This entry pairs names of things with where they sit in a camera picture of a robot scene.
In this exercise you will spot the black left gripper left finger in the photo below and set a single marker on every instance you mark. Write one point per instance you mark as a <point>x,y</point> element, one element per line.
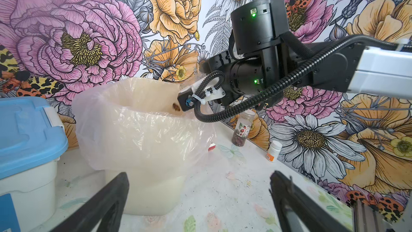
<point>103,211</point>

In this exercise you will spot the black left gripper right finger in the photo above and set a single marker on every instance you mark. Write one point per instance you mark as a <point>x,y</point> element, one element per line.
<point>296,211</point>

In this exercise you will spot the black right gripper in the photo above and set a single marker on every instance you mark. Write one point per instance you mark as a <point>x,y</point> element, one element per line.
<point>242,77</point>

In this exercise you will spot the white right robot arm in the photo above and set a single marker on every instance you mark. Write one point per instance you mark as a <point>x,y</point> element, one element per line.
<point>265,57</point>

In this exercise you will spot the pink tea packet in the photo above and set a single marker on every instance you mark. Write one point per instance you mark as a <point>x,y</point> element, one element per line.
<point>212,147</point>

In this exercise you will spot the tall jar with white lid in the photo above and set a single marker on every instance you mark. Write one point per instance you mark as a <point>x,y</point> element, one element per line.
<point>243,127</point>

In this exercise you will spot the small white pill bottle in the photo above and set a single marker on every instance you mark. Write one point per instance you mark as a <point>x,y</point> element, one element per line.
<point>273,151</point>

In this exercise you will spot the bin with plastic liner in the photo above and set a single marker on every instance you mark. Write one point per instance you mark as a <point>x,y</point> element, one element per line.
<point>136,126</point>

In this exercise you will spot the blue lidded storage box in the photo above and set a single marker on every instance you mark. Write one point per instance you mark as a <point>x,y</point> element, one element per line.
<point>32,141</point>

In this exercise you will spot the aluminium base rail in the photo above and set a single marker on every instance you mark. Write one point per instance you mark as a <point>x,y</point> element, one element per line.
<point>366,219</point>

